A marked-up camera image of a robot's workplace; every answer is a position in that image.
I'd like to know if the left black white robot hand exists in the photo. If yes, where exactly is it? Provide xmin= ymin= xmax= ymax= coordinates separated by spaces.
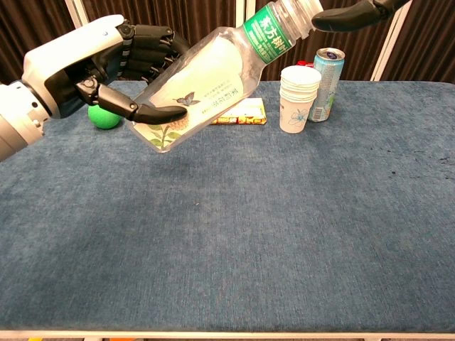
xmin=21 ymin=14 xmax=191 ymax=125

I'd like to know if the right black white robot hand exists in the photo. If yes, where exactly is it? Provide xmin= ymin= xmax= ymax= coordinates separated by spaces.
xmin=311 ymin=0 xmax=413 ymax=33

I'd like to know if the white bottle cap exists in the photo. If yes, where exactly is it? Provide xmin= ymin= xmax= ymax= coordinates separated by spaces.
xmin=283 ymin=0 xmax=323 ymax=32

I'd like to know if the transparent plastic bottle green label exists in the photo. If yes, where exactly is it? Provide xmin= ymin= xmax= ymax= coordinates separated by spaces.
xmin=127 ymin=1 xmax=314 ymax=154

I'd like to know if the dark brown curtain panel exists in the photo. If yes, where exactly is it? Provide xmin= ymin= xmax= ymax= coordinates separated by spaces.
xmin=382 ymin=0 xmax=455 ymax=85
xmin=0 ymin=0 xmax=77 ymax=86
xmin=80 ymin=0 xmax=240 ymax=54
xmin=254 ymin=0 xmax=402 ymax=82

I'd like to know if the light blue drink can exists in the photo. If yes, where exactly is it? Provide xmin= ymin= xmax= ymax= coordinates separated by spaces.
xmin=307 ymin=48 xmax=346 ymax=123

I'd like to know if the green ball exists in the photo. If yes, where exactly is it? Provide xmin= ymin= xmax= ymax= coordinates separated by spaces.
xmin=87 ymin=105 xmax=122 ymax=129

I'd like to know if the white paper cup stack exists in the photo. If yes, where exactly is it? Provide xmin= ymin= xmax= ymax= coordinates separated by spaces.
xmin=279 ymin=66 xmax=323 ymax=134

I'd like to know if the yellow snack box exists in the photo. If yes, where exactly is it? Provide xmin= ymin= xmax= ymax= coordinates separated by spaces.
xmin=209 ymin=98 xmax=267 ymax=126

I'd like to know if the blue table mat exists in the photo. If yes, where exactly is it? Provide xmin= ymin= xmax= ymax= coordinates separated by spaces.
xmin=0 ymin=80 xmax=455 ymax=333

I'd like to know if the white frame post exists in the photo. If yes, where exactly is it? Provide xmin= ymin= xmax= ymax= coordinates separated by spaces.
xmin=63 ymin=0 xmax=86 ymax=28
xmin=369 ymin=6 xmax=410 ymax=82
xmin=235 ymin=0 xmax=257 ymax=28

